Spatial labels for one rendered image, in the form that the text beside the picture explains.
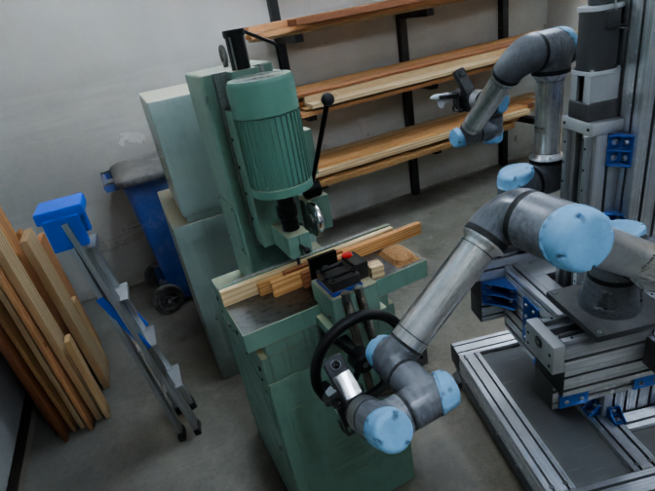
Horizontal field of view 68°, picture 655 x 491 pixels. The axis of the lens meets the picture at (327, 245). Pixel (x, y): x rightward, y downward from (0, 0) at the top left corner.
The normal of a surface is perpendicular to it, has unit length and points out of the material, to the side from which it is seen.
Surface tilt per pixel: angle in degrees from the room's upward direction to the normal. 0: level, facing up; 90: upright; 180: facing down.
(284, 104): 90
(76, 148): 90
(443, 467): 0
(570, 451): 0
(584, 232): 86
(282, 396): 90
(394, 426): 62
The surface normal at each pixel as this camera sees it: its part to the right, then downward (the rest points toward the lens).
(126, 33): 0.40, 0.35
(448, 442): -0.16, -0.88
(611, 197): 0.16, 0.42
